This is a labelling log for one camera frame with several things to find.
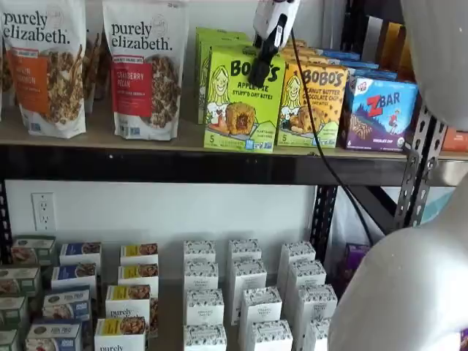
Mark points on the white wall outlet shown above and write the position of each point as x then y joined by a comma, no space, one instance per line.
44,212

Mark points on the black perforated rack post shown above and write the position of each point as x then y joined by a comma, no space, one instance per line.
3,219
323,219

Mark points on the black diagonal rack brace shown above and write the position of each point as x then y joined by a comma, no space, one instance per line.
380,215

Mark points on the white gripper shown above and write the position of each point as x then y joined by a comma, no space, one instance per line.
267,18

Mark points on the black metal shelf beam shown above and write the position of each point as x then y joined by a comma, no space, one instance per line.
183,164

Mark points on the green Bobo's apple pie box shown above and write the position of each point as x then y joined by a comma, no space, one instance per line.
226,39
241,117
204,84
223,31

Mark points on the wooden shelf board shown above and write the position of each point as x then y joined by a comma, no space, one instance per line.
183,144
455,155
170,311

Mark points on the orange snack box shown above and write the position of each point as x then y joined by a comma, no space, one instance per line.
455,139
391,44

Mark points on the green trim granola box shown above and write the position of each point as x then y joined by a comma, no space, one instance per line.
33,248
12,311
8,342
20,279

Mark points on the red label granola bag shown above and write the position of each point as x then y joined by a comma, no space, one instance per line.
146,44

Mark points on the orange label granola bag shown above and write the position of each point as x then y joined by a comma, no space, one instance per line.
55,36

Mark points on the grey metal shelf beam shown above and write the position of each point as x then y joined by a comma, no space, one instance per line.
453,173

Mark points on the grey perforated rack post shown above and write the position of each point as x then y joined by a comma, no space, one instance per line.
420,146

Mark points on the blue purple Zbar box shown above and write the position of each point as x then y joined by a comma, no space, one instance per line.
362,64
340,55
380,124
376,74

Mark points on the yellow trim granola box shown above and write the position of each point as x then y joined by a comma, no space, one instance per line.
138,274
128,301
139,252
118,334

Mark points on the white patterned pantry box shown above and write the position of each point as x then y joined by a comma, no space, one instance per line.
307,274
204,307
201,276
248,274
244,249
199,250
298,252
270,336
316,301
314,336
260,305
204,338

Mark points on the yellow Bobo's peanut butter box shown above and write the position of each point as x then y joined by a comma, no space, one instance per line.
309,49
314,57
329,109
301,42

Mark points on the blue trim granola box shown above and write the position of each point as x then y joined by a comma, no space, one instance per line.
66,303
80,252
53,336
73,276

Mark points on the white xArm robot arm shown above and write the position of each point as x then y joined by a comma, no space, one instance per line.
402,292

